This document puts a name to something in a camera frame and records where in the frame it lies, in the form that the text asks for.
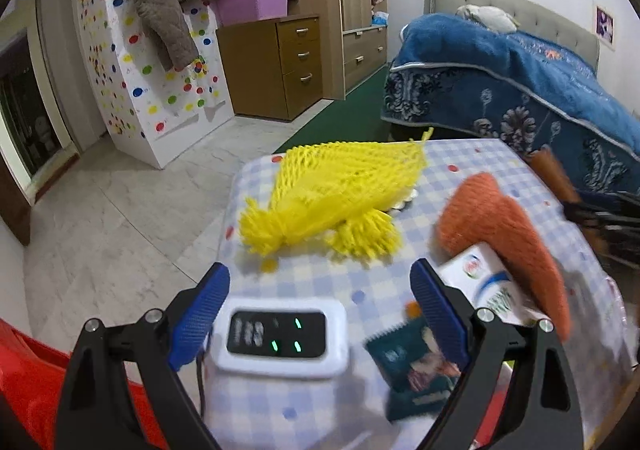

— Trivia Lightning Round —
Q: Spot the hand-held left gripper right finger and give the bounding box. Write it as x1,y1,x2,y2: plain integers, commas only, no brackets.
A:
409,259,586,450

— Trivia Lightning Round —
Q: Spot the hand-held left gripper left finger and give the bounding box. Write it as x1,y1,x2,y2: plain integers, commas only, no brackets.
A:
52,261,232,450

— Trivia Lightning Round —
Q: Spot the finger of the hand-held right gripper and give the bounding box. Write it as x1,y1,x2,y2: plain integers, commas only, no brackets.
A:
562,187,640,271

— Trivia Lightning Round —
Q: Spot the white milk carton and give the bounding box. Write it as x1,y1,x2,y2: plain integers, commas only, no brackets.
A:
437,243,551,328

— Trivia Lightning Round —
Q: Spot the green snack packet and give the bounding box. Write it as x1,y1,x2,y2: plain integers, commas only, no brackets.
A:
364,317,463,423

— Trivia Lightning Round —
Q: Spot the brown blurred item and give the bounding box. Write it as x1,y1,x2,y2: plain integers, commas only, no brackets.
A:
527,147,583,203

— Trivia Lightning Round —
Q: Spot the yellow foam net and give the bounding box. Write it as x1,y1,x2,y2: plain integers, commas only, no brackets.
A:
239,127,435,263

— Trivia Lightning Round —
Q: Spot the white power bank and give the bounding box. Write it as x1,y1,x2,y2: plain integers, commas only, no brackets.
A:
205,297,351,381

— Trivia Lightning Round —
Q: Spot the orange knitted item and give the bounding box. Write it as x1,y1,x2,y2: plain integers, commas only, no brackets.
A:
435,173,572,343

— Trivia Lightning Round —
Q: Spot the bed with blue blanket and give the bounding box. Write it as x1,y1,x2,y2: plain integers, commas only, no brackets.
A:
381,13,640,196

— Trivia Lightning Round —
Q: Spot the red plastic stool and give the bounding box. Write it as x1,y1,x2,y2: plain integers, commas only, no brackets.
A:
0,317,168,450

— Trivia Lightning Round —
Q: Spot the grey upholstered bed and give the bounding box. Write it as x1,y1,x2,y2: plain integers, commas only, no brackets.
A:
382,0,640,196

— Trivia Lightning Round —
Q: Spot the white dotted cabinet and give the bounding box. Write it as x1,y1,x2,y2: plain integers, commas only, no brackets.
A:
70,0,236,170

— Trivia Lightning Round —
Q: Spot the green floor mat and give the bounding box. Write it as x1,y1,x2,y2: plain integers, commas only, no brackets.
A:
272,68,401,156

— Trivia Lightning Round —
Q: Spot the brown wooden door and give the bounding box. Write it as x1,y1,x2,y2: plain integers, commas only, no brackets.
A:
0,170,33,246

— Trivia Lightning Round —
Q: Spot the white cloth bundle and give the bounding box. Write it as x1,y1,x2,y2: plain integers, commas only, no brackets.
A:
456,4,518,34

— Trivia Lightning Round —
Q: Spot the wooden drawer cabinet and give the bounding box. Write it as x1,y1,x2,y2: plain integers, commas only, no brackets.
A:
216,15,323,121

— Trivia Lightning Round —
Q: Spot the wooden wardrobe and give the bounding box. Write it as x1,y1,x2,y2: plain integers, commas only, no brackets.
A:
272,0,391,101

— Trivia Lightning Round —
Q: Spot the purple plastic basket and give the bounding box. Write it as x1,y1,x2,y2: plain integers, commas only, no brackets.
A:
209,0,290,25

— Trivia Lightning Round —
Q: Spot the black cable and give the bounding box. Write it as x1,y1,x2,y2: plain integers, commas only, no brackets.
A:
196,350,211,418

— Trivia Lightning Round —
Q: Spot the small wall poster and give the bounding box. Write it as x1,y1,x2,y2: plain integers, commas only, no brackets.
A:
594,5,617,48

